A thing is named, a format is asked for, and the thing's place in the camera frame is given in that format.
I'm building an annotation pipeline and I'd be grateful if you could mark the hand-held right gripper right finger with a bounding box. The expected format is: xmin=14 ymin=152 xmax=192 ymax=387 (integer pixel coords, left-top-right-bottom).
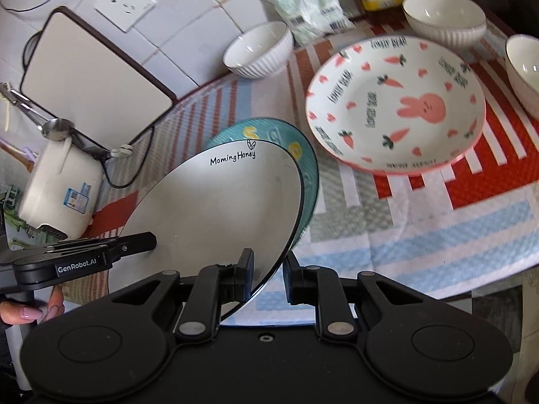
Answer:
xmin=283 ymin=252 xmax=426 ymax=343

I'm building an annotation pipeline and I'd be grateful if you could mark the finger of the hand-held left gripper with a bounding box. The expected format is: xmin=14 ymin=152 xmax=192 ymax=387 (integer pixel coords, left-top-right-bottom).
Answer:
xmin=45 ymin=231 xmax=158 ymax=258

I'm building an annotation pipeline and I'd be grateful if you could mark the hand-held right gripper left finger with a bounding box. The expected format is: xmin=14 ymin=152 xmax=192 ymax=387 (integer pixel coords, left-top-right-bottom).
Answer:
xmin=110 ymin=249 xmax=256 ymax=343

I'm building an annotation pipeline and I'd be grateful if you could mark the white plate with black rim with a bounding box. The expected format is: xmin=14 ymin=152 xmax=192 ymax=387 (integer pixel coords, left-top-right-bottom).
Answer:
xmin=107 ymin=139 xmax=305 ymax=325

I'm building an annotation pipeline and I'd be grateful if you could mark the teal patterned plate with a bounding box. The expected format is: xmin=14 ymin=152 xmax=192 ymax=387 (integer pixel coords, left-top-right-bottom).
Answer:
xmin=206 ymin=117 xmax=319 ymax=250

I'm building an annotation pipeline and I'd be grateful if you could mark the white plate with pink bunny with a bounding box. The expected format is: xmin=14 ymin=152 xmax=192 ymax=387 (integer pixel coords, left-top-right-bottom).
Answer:
xmin=305 ymin=36 xmax=487 ymax=176

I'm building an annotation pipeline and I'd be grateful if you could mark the white ribbed bowl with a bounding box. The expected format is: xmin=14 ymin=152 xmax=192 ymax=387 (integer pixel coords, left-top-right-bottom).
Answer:
xmin=222 ymin=21 xmax=294 ymax=79
xmin=504 ymin=34 xmax=539 ymax=108
xmin=402 ymin=0 xmax=488 ymax=50

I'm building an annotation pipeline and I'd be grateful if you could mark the person's left hand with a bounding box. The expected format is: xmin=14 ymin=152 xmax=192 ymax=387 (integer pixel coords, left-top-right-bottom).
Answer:
xmin=0 ymin=285 xmax=66 ymax=326

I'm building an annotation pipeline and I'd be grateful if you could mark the green printed box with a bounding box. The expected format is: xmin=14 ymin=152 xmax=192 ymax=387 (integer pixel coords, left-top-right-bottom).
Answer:
xmin=0 ymin=183 xmax=49 ymax=255

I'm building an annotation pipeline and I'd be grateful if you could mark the white rice cooker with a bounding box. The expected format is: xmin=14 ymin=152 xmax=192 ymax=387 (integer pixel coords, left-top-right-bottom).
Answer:
xmin=19 ymin=137 xmax=104 ymax=240

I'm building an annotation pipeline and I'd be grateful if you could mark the striped checkered table cloth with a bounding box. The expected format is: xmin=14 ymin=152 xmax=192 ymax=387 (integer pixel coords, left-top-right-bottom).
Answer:
xmin=63 ymin=8 xmax=539 ymax=329

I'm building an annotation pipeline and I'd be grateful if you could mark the metal ladle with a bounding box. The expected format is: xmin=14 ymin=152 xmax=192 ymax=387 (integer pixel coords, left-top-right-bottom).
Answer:
xmin=0 ymin=82 xmax=76 ymax=140

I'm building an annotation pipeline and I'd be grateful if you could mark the white board with brown rim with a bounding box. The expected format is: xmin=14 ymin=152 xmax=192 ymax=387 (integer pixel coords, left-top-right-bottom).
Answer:
xmin=19 ymin=6 xmax=178 ymax=153

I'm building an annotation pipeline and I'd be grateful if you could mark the plastic bag with green print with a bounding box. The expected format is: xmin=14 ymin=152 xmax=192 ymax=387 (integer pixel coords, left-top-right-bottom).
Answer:
xmin=290 ymin=0 xmax=356 ymax=45

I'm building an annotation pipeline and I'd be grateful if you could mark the white plug with black cord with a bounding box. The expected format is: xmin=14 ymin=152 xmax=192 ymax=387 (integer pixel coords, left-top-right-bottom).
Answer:
xmin=80 ymin=144 xmax=146 ymax=189

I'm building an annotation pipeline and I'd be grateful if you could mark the white wall socket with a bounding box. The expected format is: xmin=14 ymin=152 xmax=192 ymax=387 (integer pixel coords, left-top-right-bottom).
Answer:
xmin=93 ymin=0 xmax=157 ymax=33

